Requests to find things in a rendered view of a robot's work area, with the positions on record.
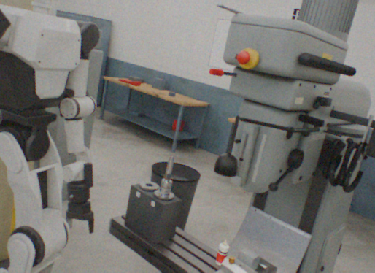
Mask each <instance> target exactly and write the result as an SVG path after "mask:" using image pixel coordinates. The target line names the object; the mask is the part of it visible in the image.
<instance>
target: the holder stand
mask: <svg viewBox="0 0 375 273"><path fill-rule="evenodd" d="M160 188H161V187H159V186H158V184H156V183H154V182H150V181H146V182H140V183H139V184H135V185H131V188H130V196H129V200H128V206H127V210H126V214H125V222H126V223H128V224H129V225H130V226H131V227H133V228H135V229H136V230H137V231H138V232H140V233H142V234H143V235H144V236H145V237H147V238H148V239H150V240H151V241H152V242H154V243H155V244H157V243H159V242H163V241H166V240H167V239H170V238H172V237H175V231H176V227H177V222H178V218H179V213H180V207H181V203H182V200H181V199H180V198H178V197H176V196H175V195H174V194H173V193H172V192H171V193H170V195H169V196H162V195H160V194H159V191H160Z"/></svg>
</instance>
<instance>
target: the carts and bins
mask: <svg viewBox="0 0 375 273"><path fill-rule="evenodd" d="M167 163H168V162H158V163H156V164H153V165H152V175H151V181H150V182H154V183H156V184H158V186H159V187H160V186H161V182H162V179H164V177H165V174H166V167H167ZM200 177H201V175H200V173H199V172H198V171H197V170H195V169H194V168H191V167H189V166H186V165H184V164H180V163H173V167H172V170H171V181H172V184H171V192H172V193H173V194H174V195H175V196H176V197H178V198H180V199H181V200H182V203H181V207H180V213H179V218H178V222H177V227H178V228H180V229H182V230H183V231H185V225H186V223H187V220H188V216H189V211H190V208H191V205H192V203H193V200H194V195H195V192H196V188H197V186H198V181H199V180H200Z"/></svg>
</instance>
